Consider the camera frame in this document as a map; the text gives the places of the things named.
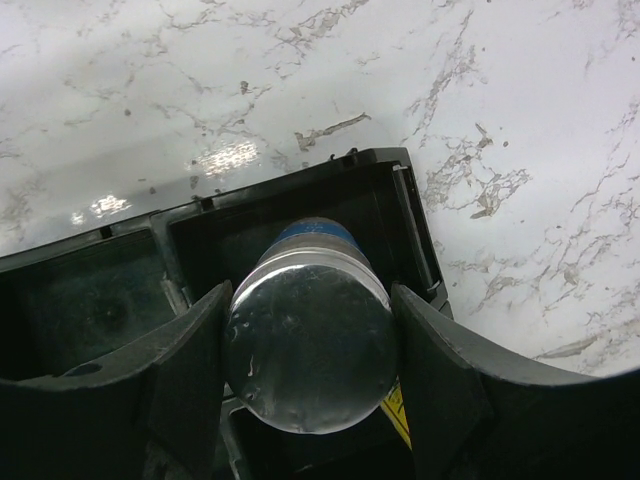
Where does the silver-lid salt jar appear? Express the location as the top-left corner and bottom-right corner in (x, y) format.
(222, 217), (398, 435)

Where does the black six-compartment plastic tray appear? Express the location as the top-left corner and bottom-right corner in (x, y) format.
(1, 147), (447, 479)

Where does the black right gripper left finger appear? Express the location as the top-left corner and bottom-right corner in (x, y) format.
(1, 282), (232, 479)

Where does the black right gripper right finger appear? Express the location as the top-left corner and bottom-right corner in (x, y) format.
(391, 284), (639, 479)

